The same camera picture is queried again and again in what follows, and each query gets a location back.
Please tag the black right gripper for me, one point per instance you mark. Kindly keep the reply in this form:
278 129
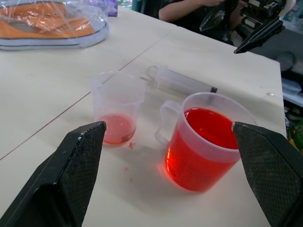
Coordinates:
258 11

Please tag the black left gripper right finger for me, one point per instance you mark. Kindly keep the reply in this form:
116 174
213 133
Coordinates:
272 175

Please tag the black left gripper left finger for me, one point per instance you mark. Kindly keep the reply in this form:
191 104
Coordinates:
59 179

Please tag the large clear plastic measuring cup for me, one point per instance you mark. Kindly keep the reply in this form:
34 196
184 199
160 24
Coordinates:
201 151

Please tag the large clear plastic syringe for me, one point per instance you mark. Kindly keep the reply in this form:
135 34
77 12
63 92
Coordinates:
180 81

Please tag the small clear plastic measuring cup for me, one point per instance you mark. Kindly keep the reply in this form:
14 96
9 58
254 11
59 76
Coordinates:
113 106

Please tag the green yellow background item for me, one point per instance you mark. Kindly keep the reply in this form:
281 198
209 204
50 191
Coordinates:
296 136

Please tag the person in dark clothing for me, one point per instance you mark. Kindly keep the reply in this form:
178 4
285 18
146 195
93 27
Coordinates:
184 14

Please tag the dark round background object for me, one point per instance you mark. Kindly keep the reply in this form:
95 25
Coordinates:
286 61

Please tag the white background shelf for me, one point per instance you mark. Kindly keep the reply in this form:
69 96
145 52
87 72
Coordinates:
292 89

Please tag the purple packet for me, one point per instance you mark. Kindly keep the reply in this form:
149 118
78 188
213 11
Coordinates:
113 8

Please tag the orange canvas sneaker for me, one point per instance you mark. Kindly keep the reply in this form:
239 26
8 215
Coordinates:
47 33

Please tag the clear plastic bag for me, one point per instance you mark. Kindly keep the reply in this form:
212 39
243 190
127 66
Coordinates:
78 14

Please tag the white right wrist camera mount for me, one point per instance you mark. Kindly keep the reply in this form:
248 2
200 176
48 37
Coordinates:
287 7

